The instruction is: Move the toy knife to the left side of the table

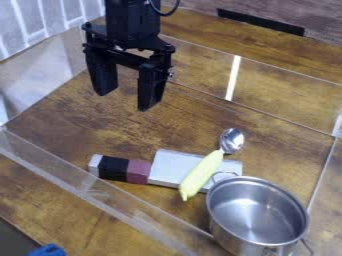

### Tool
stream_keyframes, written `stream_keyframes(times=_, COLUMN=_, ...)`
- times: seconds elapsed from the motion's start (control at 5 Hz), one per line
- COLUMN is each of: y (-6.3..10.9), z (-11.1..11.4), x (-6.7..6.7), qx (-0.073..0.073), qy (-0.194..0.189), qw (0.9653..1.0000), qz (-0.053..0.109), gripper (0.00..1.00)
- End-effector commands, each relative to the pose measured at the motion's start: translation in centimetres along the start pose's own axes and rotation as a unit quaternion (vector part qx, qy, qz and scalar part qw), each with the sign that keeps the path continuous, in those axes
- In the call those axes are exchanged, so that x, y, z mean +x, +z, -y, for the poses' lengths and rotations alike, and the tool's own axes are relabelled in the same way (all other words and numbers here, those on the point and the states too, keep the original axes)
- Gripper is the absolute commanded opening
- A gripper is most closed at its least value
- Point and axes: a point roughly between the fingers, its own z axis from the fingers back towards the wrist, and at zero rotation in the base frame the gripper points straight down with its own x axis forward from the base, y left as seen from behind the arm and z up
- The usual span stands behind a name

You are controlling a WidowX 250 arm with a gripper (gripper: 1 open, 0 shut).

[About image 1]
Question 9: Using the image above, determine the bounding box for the clear acrylic enclosure wall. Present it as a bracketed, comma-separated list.
[0, 21, 342, 256]

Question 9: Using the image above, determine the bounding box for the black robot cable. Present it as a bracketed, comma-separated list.
[149, 0, 182, 17]

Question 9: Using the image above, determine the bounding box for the blue object at bottom edge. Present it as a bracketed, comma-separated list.
[26, 244, 67, 256]

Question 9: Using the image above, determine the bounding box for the stainless steel pot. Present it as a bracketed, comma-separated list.
[206, 175, 316, 256]

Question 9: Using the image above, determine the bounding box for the black strip on table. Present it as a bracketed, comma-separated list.
[217, 8, 305, 37]

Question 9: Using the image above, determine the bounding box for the spoon with yellow handle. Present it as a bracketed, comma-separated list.
[180, 128, 245, 201]

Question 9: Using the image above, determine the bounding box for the toy cleaver knife grey blade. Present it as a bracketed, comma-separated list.
[87, 148, 245, 194]

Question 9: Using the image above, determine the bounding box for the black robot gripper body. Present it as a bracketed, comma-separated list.
[82, 0, 177, 70]

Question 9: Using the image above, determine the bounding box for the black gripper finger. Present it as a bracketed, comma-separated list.
[86, 50, 118, 96]
[138, 63, 169, 111]

